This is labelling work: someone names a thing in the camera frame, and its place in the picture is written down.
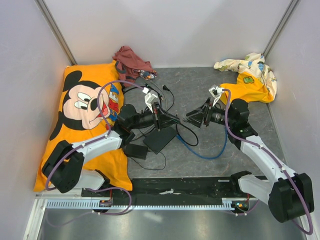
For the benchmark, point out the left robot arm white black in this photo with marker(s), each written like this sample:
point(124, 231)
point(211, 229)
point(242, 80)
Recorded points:
point(64, 168)

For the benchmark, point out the maroon crumpled garment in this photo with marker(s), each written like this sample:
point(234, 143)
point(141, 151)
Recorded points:
point(130, 66)

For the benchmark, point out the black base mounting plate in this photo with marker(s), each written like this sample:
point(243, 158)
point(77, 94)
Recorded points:
point(198, 190)

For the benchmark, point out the orange Mickey Mouse pillow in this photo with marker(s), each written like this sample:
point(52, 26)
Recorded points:
point(90, 102)

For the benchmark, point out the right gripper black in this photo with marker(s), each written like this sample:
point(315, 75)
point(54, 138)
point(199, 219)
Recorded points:
point(196, 117)

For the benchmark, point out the slotted aluminium cable duct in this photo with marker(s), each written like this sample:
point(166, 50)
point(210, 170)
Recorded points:
point(99, 204)

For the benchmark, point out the black power adapter brick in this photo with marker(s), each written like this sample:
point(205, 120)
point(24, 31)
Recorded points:
point(136, 151)

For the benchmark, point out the yellow patterned children's garment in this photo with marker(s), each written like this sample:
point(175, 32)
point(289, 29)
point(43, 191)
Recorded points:
point(255, 82)

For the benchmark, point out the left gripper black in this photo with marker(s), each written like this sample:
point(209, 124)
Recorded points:
point(164, 123)

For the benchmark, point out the right aluminium corner post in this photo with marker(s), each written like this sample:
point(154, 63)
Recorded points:
point(293, 4)

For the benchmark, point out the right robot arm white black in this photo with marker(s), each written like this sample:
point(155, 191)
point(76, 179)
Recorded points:
point(289, 195)

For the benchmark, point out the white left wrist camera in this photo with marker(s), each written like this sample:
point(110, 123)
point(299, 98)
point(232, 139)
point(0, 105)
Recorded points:
point(150, 97)

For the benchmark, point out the left aluminium corner post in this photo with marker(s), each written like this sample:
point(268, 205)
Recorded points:
point(43, 7)

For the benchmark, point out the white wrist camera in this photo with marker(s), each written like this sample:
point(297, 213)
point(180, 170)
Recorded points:
point(216, 92)
point(150, 97)

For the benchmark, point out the aluminium corner post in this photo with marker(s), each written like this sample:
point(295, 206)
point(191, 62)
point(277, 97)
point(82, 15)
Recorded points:
point(293, 4)
point(43, 7)

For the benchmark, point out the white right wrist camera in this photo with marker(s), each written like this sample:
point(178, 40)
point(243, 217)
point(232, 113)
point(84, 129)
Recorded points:
point(216, 92)

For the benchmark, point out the black network switch box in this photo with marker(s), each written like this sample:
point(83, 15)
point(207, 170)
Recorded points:
point(158, 139)

